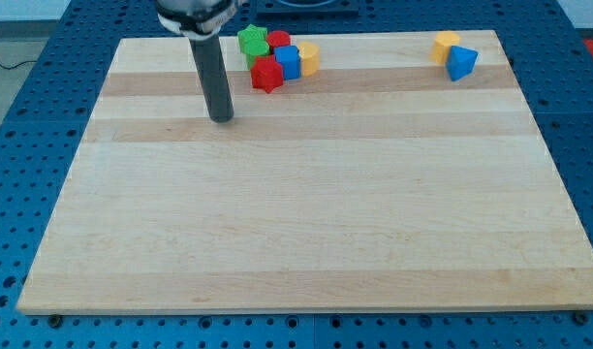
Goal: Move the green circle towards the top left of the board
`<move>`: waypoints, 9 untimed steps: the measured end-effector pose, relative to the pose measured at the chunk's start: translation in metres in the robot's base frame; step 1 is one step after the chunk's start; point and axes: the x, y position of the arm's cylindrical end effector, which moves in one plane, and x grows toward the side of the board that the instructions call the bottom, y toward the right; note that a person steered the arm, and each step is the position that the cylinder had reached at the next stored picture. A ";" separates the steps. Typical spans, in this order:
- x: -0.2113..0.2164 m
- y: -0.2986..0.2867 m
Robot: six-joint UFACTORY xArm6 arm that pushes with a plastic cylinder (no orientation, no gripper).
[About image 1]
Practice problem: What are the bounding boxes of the green star block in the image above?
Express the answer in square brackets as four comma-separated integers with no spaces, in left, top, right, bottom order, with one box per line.
[237,24,267,53]

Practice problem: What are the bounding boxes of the green circle block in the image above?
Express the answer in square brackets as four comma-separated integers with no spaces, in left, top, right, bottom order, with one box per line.
[242,40,270,70]

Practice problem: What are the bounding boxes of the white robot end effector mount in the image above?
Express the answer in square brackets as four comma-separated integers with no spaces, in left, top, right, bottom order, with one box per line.
[153,0,239,40]

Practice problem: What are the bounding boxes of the red star block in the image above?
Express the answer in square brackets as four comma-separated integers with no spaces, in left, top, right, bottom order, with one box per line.
[250,55,284,94]

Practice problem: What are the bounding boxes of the black cable on floor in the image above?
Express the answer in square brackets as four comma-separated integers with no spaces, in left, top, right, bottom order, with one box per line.
[0,46,39,71]

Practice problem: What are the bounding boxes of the red circle block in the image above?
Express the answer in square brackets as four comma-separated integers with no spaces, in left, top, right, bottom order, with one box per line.
[265,30,292,54]

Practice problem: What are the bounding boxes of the wooden board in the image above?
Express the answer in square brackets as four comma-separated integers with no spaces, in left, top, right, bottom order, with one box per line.
[17,30,593,315]

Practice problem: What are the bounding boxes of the blue cube block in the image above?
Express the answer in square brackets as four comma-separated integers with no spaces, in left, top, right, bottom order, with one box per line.
[274,46,301,80]

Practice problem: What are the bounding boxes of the yellow cylinder block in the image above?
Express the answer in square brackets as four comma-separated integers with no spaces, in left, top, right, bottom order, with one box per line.
[297,41,320,77]

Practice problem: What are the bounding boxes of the blue triangle block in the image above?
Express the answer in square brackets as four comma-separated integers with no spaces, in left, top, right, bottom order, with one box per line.
[445,46,479,81]

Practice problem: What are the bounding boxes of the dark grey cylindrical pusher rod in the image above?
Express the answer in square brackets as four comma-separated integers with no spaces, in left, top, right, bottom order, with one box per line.
[189,36,234,123]

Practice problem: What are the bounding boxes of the yellow hexagon block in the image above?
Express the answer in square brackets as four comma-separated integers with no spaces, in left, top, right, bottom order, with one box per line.
[430,31,461,65]

